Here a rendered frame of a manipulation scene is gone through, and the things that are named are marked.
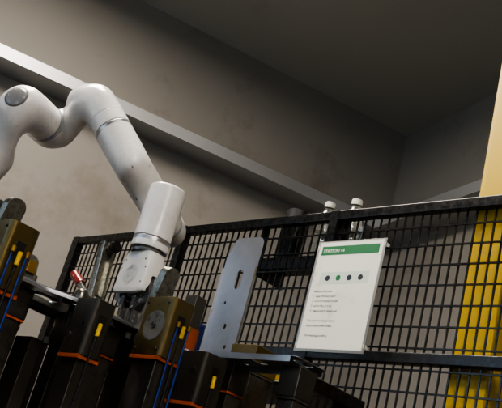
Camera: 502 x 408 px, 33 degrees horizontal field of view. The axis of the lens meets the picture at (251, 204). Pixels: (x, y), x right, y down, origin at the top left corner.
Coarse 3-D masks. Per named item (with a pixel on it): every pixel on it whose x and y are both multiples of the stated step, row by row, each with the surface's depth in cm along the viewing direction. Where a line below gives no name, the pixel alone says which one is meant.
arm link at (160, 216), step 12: (156, 192) 189; (168, 192) 189; (180, 192) 190; (144, 204) 190; (156, 204) 188; (168, 204) 188; (180, 204) 190; (144, 216) 187; (156, 216) 186; (168, 216) 187; (180, 216) 192; (144, 228) 186; (156, 228) 186; (168, 228) 187; (180, 228) 194; (168, 240) 187
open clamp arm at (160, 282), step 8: (160, 272) 169; (168, 272) 168; (176, 272) 169; (160, 280) 167; (168, 280) 168; (176, 280) 169; (152, 288) 168; (160, 288) 167; (168, 288) 168; (152, 296) 167; (160, 296) 167; (136, 328) 166
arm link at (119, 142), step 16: (112, 128) 198; (128, 128) 199; (112, 144) 196; (128, 144) 196; (112, 160) 196; (128, 160) 194; (144, 160) 195; (128, 176) 195; (144, 176) 197; (128, 192) 200; (144, 192) 199; (176, 240) 196
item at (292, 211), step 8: (296, 208) 256; (288, 232) 252; (296, 232) 252; (304, 232) 254; (280, 240) 253; (288, 240) 251; (296, 240) 252; (280, 248) 251; (288, 248) 250; (296, 256) 251
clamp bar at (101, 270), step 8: (104, 240) 198; (104, 248) 198; (112, 248) 196; (120, 248) 198; (96, 256) 198; (104, 256) 198; (112, 256) 199; (96, 264) 196; (104, 264) 198; (112, 264) 198; (96, 272) 195; (104, 272) 197; (96, 280) 194; (104, 280) 196; (88, 288) 194; (96, 288) 195; (104, 288) 195; (96, 296) 195
